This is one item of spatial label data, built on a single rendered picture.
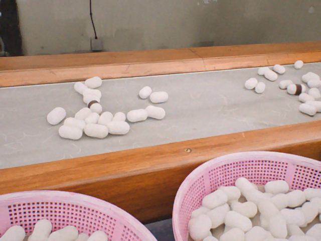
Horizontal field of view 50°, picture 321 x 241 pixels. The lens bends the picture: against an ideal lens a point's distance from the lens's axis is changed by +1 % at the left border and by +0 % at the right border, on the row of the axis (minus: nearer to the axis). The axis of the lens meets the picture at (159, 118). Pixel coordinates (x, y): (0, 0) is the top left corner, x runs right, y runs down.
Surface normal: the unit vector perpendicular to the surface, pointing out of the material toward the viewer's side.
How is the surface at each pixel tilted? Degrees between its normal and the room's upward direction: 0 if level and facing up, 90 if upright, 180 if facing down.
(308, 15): 90
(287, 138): 0
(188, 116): 0
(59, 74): 45
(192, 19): 90
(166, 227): 0
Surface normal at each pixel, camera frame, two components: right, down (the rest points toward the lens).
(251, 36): -0.91, 0.14
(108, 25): 0.43, 0.46
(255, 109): 0.07, -0.88
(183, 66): 0.30, -0.29
